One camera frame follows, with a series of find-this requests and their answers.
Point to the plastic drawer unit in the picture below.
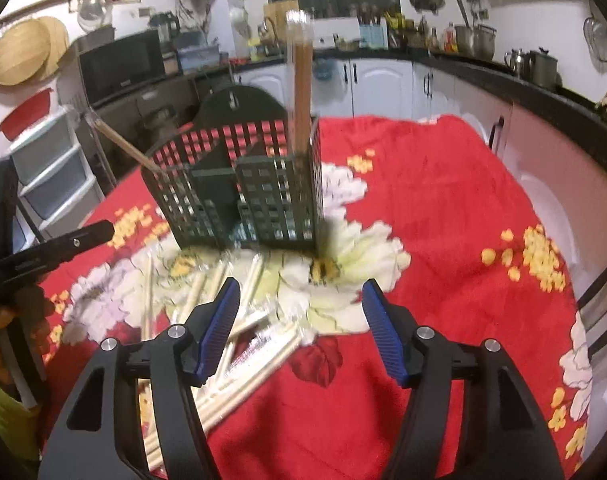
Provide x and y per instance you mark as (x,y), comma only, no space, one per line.
(53,170)

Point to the white countertop appliance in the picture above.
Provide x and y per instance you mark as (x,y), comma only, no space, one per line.
(333,32)

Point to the red plastic basin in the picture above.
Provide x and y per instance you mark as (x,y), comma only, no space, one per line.
(25,112)

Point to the blue plastic bag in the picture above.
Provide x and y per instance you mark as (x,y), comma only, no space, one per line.
(324,69)

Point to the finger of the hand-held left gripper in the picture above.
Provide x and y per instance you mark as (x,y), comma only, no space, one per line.
(68,246)

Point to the black kitchen countertop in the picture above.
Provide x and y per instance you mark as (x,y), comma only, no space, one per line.
(558,97)

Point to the yellow bottle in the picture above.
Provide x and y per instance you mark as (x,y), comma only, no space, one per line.
(254,51)

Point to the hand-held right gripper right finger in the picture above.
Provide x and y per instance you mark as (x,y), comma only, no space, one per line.
(383,335)

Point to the round bamboo tray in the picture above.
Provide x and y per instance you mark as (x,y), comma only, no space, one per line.
(58,42)
(18,52)

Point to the wooden chopstick pair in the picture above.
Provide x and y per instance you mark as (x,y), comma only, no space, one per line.
(302,85)
(126,147)

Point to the blue plastic box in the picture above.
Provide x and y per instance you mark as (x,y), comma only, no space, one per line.
(198,57)

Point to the pile of chopsticks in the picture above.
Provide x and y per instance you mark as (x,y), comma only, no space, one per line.
(263,365)

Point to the person's left hand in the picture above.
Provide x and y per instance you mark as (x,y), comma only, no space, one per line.
(39,327)

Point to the dark green utensil basket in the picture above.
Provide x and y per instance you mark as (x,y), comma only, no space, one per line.
(273,195)

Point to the steel stockpot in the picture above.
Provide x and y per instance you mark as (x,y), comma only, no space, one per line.
(476,40)

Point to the red floral blanket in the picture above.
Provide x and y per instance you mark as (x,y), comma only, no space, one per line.
(433,210)

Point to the wooden cutting board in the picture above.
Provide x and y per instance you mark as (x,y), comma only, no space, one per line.
(278,17)

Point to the person's left forearm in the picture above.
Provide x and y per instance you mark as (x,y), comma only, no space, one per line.
(3,420)

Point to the black blender jug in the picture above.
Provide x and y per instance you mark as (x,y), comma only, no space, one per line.
(163,27)

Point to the steel pot with lid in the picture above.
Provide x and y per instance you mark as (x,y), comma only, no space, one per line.
(543,70)

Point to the blue white knife holder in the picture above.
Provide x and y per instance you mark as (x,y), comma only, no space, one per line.
(372,35)

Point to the small steel kettle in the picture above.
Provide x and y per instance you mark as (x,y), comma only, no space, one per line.
(517,62)

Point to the black microwave oven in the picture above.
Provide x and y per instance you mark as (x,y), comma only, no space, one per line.
(118,67)

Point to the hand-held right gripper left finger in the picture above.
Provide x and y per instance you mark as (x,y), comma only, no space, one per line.
(217,332)

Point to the orange oil bottle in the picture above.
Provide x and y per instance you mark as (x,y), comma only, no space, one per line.
(450,40)

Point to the white hanging jug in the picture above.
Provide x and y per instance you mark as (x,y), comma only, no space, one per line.
(239,20)

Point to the dark chair back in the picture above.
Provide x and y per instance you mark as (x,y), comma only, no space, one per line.
(243,105)

